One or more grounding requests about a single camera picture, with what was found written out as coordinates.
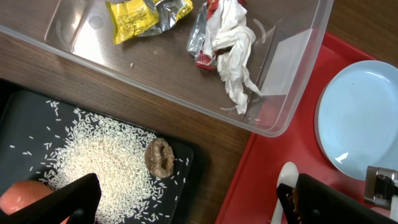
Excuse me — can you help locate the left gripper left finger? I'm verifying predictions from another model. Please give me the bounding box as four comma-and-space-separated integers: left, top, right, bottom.
1, 173, 101, 224

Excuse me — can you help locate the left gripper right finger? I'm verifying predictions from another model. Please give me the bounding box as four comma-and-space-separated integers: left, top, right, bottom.
293, 174, 397, 224

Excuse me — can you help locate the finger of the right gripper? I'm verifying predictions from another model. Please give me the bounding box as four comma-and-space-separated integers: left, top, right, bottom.
277, 184, 300, 224

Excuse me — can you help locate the white plastic spoon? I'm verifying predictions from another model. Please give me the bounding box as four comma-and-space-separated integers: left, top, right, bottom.
270, 162, 299, 224

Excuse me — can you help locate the white rice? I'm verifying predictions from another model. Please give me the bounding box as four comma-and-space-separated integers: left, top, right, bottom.
9, 99, 190, 224

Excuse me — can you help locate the orange carrot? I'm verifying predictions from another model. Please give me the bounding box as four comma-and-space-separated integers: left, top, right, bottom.
1, 180, 53, 215

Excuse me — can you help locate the brown food lump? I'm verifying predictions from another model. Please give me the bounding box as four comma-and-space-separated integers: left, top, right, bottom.
144, 138, 175, 179

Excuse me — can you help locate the light blue plate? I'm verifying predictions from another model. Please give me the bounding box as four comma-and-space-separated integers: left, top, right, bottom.
314, 60, 397, 180

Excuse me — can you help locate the white napkin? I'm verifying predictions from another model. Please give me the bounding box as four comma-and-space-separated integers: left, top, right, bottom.
202, 0, 262, 114

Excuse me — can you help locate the red snack wrapper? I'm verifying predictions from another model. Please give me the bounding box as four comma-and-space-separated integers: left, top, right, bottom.
187, 0, 246, 70

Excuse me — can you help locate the yellow snack wrapper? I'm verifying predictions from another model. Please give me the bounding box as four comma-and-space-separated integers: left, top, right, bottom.
106, 0, 193, 45

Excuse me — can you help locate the black waste tray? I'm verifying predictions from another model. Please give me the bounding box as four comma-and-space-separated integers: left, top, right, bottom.
1, 80, 205, 224

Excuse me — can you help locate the red serving tray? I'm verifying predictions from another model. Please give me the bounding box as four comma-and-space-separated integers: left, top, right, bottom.
215, 30, 398, 224

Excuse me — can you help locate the clear plastic bin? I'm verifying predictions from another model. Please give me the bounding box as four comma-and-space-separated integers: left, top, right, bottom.
1, 0, 333, 137

